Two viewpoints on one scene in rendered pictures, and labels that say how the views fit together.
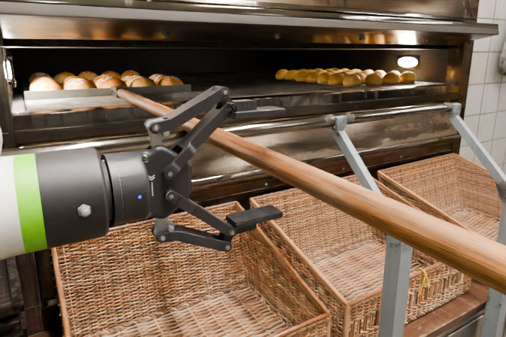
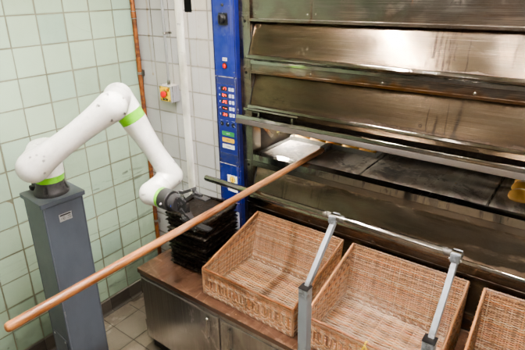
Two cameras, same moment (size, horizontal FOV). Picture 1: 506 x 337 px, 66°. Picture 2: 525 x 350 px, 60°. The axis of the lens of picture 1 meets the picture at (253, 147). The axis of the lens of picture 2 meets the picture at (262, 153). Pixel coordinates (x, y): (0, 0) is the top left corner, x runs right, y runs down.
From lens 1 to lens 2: 1.78 m
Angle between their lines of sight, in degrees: 65
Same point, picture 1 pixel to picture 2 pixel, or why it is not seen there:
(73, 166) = (162, 194)
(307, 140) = (410, 226)
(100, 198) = (163, 202)
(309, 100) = (414, 198)
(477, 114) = not seen: outside the picture
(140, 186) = (170, 204)
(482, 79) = not seen: outside the picture
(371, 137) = (486, 254)
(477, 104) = not seen: outside the picture
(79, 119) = (274, 162)
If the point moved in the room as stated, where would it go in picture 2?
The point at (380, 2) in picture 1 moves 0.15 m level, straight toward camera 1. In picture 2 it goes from (505, 136) to (466, 138)
